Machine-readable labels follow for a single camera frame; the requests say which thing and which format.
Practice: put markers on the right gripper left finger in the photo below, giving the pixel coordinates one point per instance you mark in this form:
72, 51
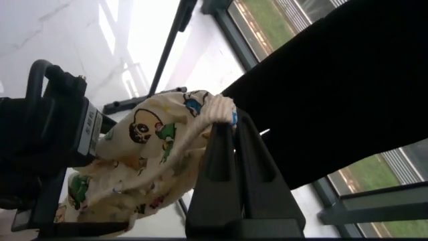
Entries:
214, 187

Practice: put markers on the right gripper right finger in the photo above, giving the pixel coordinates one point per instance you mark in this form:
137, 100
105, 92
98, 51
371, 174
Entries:
267, 194

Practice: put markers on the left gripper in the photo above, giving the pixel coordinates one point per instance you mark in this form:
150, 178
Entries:
36, 194

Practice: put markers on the cream printed garment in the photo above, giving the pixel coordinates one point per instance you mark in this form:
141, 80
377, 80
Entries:
150, 160

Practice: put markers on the black garment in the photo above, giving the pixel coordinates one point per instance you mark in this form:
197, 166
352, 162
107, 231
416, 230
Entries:
334, 100

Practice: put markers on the black clothes rack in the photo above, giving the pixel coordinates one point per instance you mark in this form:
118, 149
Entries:
167, 50

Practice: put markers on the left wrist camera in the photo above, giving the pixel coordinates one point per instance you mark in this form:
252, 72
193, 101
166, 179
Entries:
67, 127

